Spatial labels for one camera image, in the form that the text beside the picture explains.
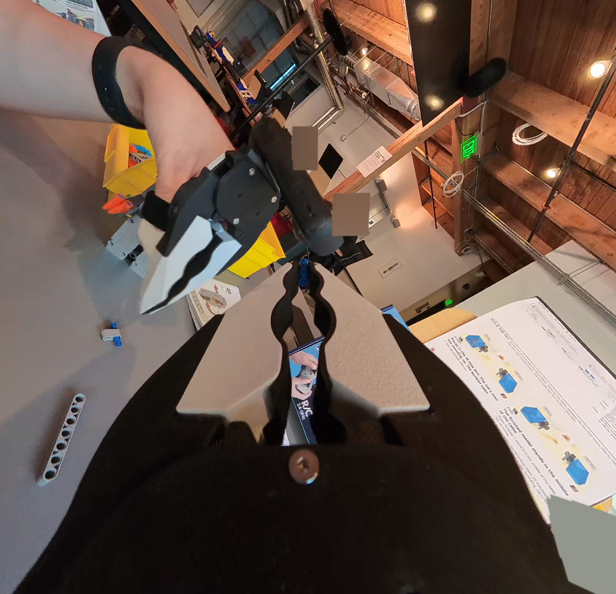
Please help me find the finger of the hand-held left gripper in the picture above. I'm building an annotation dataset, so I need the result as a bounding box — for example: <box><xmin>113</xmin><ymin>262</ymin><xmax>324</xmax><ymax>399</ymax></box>
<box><xmin>140</xmin><ymin>216</ymin><xmax>213</xmax><ymax>315</ymax></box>
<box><xmin>143</xmin><ymin>226</ymin><xmax>243</xmax><ymax>314</ymax></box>

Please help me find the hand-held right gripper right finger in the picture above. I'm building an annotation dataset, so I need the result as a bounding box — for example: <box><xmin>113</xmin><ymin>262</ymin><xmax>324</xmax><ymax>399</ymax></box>
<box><xmin>307</xmin><ymin>261</ymin><xmax>431</xmax><ymax>442</ymax></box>

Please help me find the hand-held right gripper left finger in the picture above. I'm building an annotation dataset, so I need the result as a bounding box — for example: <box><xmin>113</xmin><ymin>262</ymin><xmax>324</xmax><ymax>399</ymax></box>
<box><xmin>175</xmin><ymin>263</ymin><xmax>296</xmax><ymax>442</ymax></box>

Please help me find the person's left forearm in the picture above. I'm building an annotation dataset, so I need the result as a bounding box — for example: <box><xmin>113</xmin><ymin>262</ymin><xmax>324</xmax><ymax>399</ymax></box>
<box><xmin>0</xmin><ymin>0</ymin><xmax>114</xmax><ymax>123</ymax></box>

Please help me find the person's left hand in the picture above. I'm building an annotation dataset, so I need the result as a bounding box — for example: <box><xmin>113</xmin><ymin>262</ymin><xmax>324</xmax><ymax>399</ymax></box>
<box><xmin>117</xmin><ymin>49</ymin><xmax>237</xmax><ymax>204</ymax></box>

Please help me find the open white instruction booklet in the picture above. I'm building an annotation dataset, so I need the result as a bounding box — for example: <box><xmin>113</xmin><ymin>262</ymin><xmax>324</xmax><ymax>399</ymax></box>
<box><xmin>187</xmin><ymin>277</ymin><xmax>242</xmax><ymax>331</ymax></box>

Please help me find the grey motor block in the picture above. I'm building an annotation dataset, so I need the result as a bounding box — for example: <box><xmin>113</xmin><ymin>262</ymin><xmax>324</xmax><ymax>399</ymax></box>
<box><xmin>105</xmin><ymin>214</ymin><xmax>162</xmax><ymax>279</ymax></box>

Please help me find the robot kit box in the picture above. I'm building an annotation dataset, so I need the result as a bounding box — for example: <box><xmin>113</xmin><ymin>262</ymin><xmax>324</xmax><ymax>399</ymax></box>
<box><xmin>281</xmin><ymin>304</ymin><xmax>410</xmax><ymax>446</ymax></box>

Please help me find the tan wooden board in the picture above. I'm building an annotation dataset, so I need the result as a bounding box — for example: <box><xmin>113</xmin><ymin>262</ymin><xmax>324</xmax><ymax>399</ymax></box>
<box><xmin>409</xmin><ymin>308</ymin><xmax>477</xmax><ymax>344</ymax></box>

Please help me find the orange claw piece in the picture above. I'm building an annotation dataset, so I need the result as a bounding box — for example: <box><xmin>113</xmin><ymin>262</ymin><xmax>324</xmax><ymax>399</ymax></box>
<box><xmin>102</xmin><ymin>192</ymin><xmax>145</xmax><ymax>218</ymax></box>

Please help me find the yellow parts bin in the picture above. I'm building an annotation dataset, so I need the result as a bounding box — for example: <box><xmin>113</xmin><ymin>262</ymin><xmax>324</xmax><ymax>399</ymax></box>
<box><xmin>102</xmin><ymin>124</ymin><xmax>288</xmax><ymax>278</ymax></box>

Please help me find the printed instruction sheet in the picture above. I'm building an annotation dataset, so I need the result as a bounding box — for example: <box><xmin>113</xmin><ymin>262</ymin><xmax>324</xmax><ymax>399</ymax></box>
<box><xmin>423</xmin><ymin>296</ymin><xmax>616</xmax><ymax>525</ymax></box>

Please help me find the black wristband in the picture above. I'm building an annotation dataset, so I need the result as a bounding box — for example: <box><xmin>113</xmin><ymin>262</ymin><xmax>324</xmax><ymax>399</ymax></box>
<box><xmin>91</xmin><ymin>36</ymin><xmax>162</xmax><ymax>130</ymax></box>

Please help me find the long grey holed beam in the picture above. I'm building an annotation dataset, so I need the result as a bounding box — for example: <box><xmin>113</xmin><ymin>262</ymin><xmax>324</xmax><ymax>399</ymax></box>
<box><xmin>38</xmin><ymin>393</ymin><xmax>86</xmax><ymax>486</ymax></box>

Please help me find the black hanging screen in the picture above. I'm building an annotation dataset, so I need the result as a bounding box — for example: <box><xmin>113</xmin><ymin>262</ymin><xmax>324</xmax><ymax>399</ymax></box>
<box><xmin>402</xmin><ymin>0</ymin><xmax>472</xmax><ymax>125</ymax></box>

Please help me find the silver ventilation duct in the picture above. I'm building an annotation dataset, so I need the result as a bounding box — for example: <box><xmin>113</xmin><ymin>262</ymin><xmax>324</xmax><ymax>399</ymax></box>
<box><xmin>354</xmin><ymin>55</ymin><xmax>423</xmax><ymax>121</ymax></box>

